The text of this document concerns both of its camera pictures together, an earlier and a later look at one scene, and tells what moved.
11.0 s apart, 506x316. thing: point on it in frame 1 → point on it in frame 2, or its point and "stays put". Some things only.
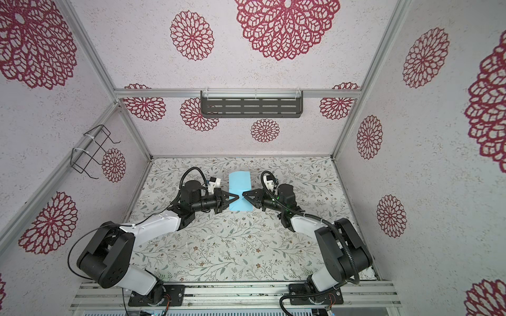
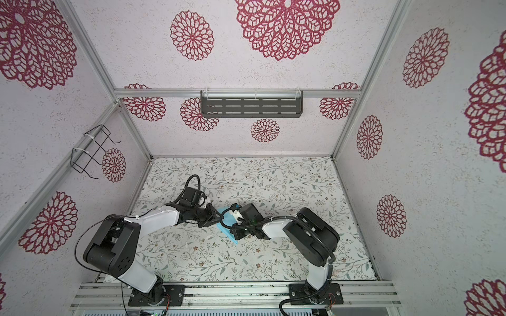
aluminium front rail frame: x=114 y=296 stays put
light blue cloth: x=239 y=182 → x=229 y=220
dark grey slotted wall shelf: x=252 y=103 stays put
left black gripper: x=221 y=196 → x=212 y=216
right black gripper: x=261 y=199 → x=237 y=233
